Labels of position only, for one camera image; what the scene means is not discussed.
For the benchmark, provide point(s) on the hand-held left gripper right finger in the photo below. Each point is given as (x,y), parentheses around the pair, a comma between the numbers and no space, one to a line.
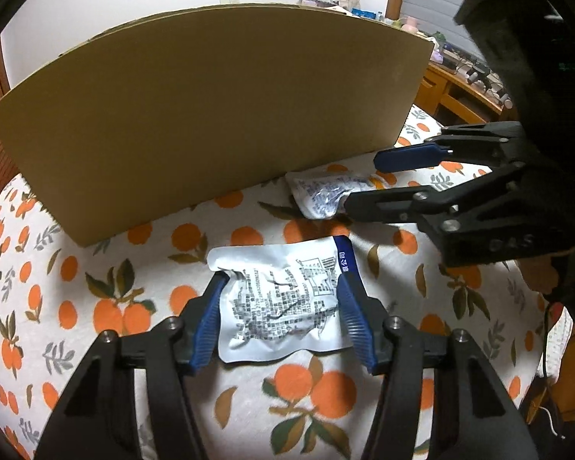
(354,326)

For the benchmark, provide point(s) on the silver packet with orange edge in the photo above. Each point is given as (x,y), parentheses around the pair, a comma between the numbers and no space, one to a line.
(316,191)

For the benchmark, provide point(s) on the large cardboard box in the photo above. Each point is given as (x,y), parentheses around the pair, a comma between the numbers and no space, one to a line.
(211,120)

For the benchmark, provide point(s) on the wooden desk with clutter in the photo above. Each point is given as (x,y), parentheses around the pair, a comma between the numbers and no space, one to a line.
(455,100)

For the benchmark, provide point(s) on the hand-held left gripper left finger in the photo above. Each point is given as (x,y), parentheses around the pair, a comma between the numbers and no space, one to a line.
(208,326)

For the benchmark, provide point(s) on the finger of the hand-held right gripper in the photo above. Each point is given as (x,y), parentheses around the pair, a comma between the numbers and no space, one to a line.
(388,206)
(402,158)

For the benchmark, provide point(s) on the pink cup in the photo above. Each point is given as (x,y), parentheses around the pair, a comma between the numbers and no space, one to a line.
(410,24)

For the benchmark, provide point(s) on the small green plant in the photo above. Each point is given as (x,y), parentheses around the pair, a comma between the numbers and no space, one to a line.
(438,37)

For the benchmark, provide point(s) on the orange fruit print tablecloth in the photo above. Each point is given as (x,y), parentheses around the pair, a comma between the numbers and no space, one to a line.
(100,258)

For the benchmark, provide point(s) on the blue box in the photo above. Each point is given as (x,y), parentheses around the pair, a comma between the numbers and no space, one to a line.
(366,13)

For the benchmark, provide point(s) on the silver packet with blue edge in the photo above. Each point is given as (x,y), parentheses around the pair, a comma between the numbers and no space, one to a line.
(278,306)

